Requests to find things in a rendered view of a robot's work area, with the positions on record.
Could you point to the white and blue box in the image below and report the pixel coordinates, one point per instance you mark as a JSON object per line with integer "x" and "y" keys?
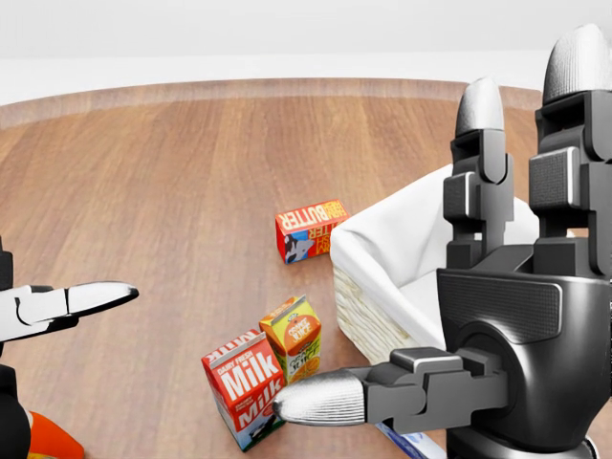
{"x": 406, "y": 442}

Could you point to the orange packet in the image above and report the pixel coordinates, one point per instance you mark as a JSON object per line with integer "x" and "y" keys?
{"x": 52, "y": 437}

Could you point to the red butter box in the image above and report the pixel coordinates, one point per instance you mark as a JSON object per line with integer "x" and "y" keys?
{"x": 306, "y": 229}

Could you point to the orange juice carton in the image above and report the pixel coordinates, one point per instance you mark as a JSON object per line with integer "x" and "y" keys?
{"x": 296, "y": 334}

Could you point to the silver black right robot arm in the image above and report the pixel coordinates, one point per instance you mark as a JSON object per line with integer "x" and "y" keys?
{"x": 516, "y": 449}

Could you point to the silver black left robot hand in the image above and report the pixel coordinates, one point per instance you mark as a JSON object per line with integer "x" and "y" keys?
{"x": 91, "y": 296}

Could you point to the red milk carton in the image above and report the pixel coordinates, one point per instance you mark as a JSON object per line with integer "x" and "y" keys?
{"x": 244, "y": 382}

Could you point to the white cloth basket liner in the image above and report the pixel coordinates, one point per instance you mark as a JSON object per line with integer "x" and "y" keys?
{"x": 392, "y": 229}

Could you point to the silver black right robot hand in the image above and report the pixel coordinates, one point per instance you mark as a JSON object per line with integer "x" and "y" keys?
{"x": 516, "y": 334}

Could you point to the cream wicker basket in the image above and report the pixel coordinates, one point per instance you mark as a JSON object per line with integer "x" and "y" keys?
{"x": 368, "y": 315}

